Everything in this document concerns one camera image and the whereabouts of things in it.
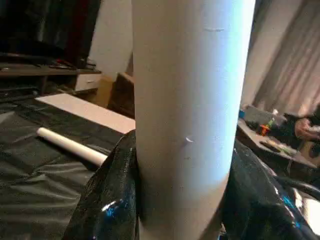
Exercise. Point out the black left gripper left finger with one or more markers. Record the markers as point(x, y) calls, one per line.
point(110, 200)

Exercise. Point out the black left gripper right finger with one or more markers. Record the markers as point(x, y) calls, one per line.
point(260, 210)

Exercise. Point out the white plastic table leg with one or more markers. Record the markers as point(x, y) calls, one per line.
point(70, 145)
point(190, 100)

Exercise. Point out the cluttered desk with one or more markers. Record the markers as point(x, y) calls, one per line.
point(270, 135)

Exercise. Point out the black work mat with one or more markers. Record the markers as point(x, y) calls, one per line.
point(30, 190)

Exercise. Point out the white flat panel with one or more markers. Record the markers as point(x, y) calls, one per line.
point(85, 110)

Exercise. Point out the brown cardboard box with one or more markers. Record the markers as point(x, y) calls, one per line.
point(122, 95)

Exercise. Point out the grey window curtain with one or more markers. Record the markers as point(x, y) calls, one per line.
point(295, 65)

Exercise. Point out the dark low shelf unit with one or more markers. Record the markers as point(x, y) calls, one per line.
point(30, 70)

